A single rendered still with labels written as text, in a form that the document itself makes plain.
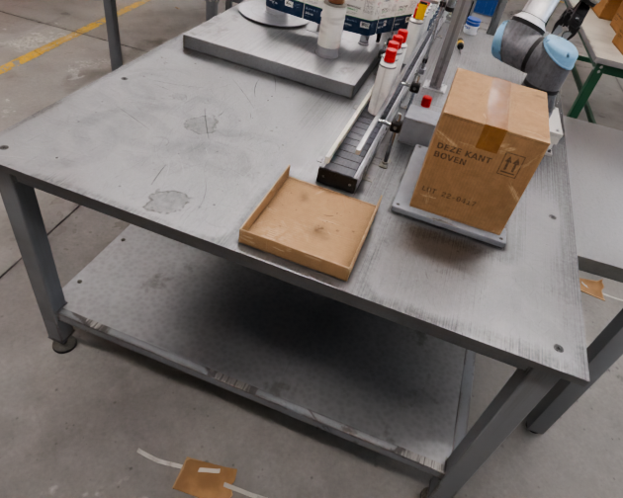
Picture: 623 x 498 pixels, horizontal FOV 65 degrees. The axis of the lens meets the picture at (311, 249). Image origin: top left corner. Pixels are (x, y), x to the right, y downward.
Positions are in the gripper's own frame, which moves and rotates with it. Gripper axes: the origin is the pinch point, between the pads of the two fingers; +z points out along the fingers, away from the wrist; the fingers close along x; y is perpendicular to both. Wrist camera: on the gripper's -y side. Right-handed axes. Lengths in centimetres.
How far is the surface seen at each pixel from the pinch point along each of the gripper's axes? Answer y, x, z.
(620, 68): 81, -57, 6
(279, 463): -162, 16, 109
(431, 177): -125, 30, 14
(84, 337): -146, 97, 133
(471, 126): -125, 31, -2
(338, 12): -53, 78, 18
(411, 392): -133, -9, 79
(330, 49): -53, 75, 30
